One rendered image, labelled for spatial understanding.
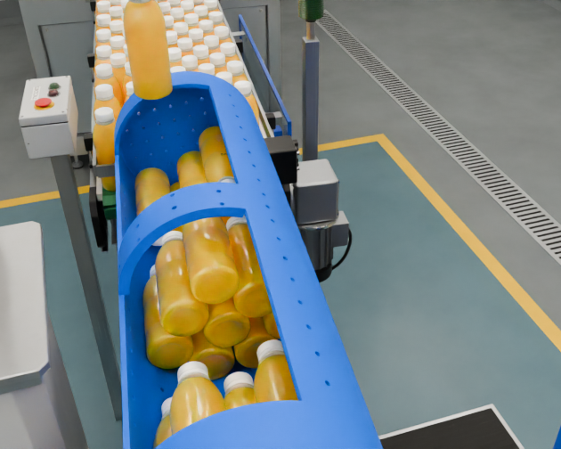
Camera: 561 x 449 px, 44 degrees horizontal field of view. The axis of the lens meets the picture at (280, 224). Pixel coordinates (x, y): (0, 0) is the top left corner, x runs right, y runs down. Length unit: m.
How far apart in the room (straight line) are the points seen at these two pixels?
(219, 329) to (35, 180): 2.60
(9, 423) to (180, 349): 0.24
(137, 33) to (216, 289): 0.45
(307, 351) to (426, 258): 2.11
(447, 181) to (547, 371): 1.17
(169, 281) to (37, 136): 0.68
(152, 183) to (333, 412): 0.73
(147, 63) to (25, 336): 0.50
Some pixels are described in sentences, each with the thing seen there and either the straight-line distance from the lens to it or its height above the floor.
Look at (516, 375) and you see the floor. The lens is 2.47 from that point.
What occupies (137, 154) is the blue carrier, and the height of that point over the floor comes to 1.07.
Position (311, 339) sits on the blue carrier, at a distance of 0.79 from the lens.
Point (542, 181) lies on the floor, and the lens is 3.46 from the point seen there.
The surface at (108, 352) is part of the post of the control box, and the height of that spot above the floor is 0.30.
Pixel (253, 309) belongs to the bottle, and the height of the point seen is 1.09.
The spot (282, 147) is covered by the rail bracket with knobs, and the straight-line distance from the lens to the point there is 1.54.
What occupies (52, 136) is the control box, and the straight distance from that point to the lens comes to 1.59.
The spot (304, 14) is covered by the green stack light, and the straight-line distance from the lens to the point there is 1.80.
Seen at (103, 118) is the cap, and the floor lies 1.08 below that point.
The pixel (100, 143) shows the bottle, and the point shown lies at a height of 1.03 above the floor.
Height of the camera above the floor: 1.77
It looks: 36 degrees down
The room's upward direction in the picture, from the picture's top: 1 degrees counter-clockwise
